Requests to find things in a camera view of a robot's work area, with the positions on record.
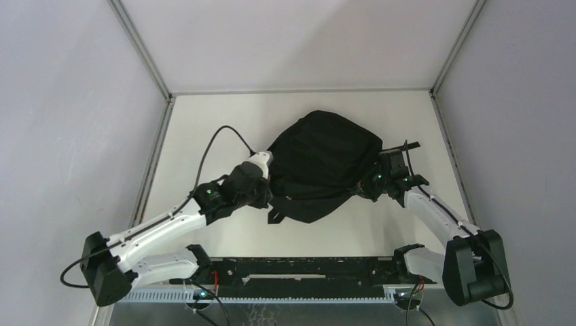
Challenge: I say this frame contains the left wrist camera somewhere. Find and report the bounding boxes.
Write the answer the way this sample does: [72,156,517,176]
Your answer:
[247,151,274,179]

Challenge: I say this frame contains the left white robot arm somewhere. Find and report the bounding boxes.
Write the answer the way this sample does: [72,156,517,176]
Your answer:
[80,152,272,307]

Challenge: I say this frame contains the black backpack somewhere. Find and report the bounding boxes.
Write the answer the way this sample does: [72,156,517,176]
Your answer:
[266,109,422,225]

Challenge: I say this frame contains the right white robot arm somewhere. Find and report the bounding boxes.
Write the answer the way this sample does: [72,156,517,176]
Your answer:
[357,147,514,310]

